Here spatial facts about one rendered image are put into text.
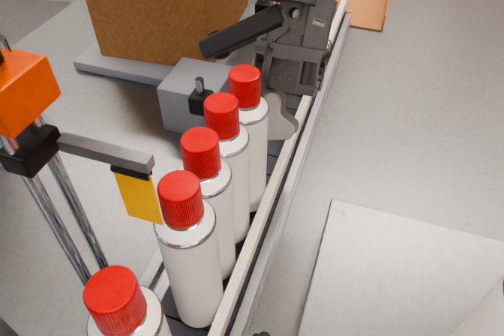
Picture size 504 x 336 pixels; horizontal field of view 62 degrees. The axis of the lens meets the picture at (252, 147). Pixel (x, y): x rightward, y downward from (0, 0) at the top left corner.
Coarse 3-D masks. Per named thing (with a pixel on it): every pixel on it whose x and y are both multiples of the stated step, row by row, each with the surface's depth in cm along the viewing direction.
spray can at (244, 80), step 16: (240, 64) 43; (240, 80) 41; (256, 80) 42; (240, 96) 43; (256, 96) 43; (240, 112) 44; (256, 112) 44; (256, 128) 45; (256, 144) 46; (256, 160) 48; (256, 176) 50; (256, 192) 52; (256, 208) 55
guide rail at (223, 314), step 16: (336, 16) 86; (336, 32) 85; (304, 96) 67; (304, 112) 65; (288, 144) 59; (288, 160) 59; (272, 176) 55; (272, 192) 53; (256, 224) 50; (256, 240) 49; (240, 256) 47; (240, 272) 45; (240, 288) 45; (224, 304) 43; (224, 320) 42
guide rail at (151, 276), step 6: (294, 12) 78; (156, 252) 42; (156, 258) 41; (162, 258) 41; (150, 264) 41; (156, 264) 41; (162, 264) 41; (150, 270) 40; (156, 270) 40; (162, 270) 41; (144, 276) 40; (150, 276) 40; (156, 276) 40; (144, 282) 39; (150, 282) 39; (156, 282) 41; (150, 288) 40
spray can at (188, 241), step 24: (168, 192) 31; (192, 192) 31; (168, 216) 32; (192, 216) 32; (168, 240) 33; (192, 240) 33; (216, 240) 36; (168, 264) 36; (192, 264) 35; (216, 264) 38; (192, 288) 38; (216, 288) 40; (192, 312) 41; (216, 312) 43
